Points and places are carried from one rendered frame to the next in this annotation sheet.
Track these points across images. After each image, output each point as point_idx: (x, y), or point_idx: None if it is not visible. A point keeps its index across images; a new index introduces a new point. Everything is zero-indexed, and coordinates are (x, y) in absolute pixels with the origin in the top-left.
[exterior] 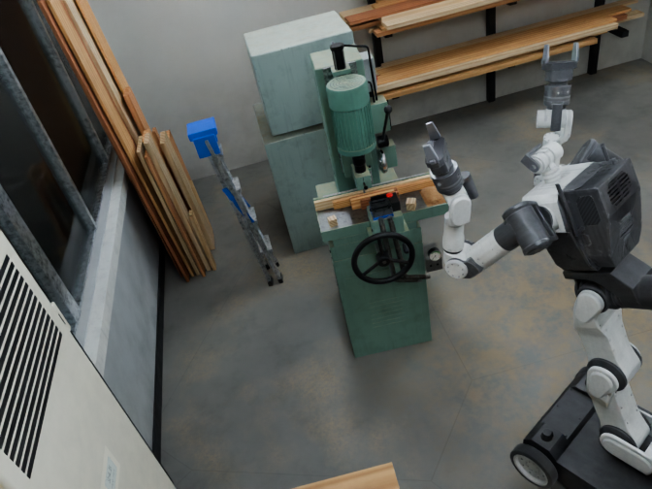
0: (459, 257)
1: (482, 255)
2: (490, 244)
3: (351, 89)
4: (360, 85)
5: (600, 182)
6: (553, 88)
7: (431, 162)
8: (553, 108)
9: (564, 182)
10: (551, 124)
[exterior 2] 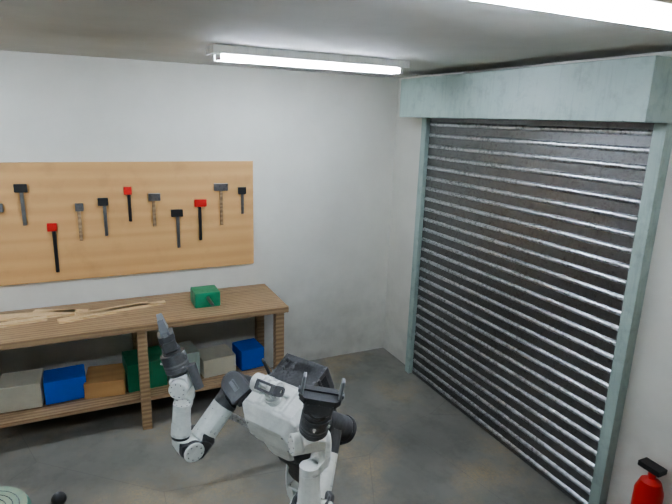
0: (323, 502)
1: (332, 477)
2: (332, 460)
3: (27, 501)
4: (22, 491)
5: (317, 366)
6: (181, 354)
7: (344, 396)
8: (193, 368)
9: (291, 390)
10: (198, 383)
